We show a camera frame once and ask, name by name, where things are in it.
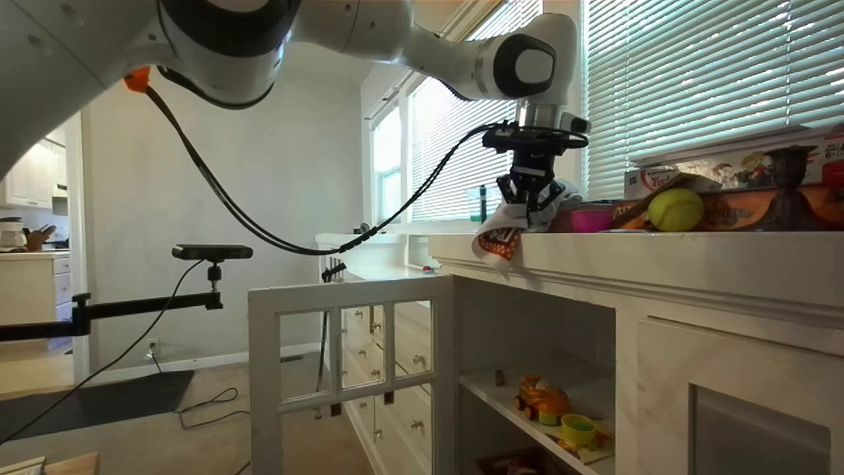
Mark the black floor mat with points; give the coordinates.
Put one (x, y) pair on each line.
(96, 400)

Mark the white glass-paned dresser door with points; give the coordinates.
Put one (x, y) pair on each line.
(350, 294)

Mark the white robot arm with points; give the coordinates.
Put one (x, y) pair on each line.
(219, 34)

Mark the orange toy food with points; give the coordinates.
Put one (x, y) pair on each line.
(540, 396)

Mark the green toy cup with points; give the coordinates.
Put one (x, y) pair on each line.
(580, 429)

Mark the pink plastic bowl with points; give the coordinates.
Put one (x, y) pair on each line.
(583, 218)

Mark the black stereo camera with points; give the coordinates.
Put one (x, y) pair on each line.
(212, 252)

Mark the white Twister game box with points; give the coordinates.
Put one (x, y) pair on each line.
(728, 161)

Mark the white wooden dresser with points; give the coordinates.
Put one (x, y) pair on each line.
(703, 298)

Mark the green marker pen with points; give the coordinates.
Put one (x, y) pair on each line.
(481, 203)

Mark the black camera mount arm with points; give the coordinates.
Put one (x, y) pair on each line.
(133, 308)

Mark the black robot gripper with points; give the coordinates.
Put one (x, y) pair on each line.
(532, 165)

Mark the orange-brown game box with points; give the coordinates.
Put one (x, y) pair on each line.
(772, 210)

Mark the white window blinds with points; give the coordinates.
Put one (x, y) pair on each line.
(703, 81)

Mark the yellow-green tennis ball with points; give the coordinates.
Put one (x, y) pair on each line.
(676, 210)

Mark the cream towel with red print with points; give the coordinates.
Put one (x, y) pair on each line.
(509, 232)

